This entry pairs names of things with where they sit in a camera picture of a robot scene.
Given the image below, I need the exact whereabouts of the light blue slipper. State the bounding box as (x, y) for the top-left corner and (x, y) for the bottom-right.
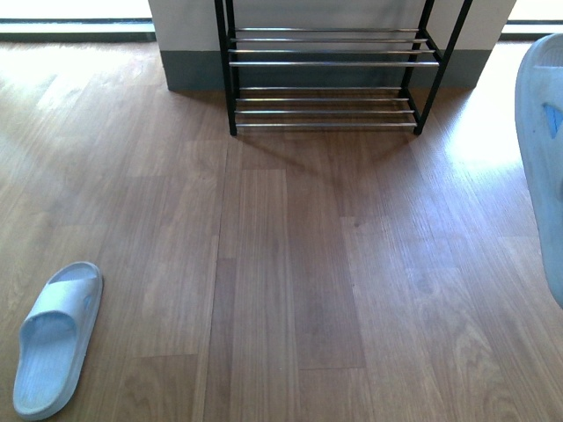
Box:
(12, 262), (104, 421)
(515, 33), (562, 305)

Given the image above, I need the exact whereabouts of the dark window frame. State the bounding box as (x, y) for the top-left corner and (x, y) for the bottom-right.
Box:
(1, 18), (157, 43)

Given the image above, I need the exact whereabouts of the black metal shoe rack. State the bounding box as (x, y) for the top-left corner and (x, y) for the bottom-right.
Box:
(214, 1), (472, 135)

